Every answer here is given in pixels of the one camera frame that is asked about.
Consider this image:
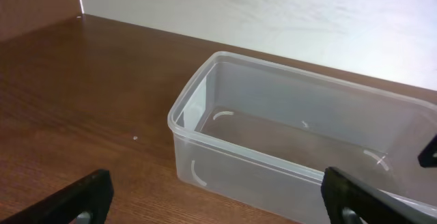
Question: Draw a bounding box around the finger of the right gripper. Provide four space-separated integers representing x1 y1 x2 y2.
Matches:
417 135 437 168

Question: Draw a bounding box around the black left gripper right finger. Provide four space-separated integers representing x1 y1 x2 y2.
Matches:
321 167 436 224

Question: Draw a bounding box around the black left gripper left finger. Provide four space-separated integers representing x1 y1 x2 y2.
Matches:
1 169 114 224

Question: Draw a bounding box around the clear plastic container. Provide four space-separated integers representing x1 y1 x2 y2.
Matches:
167 51 436 223

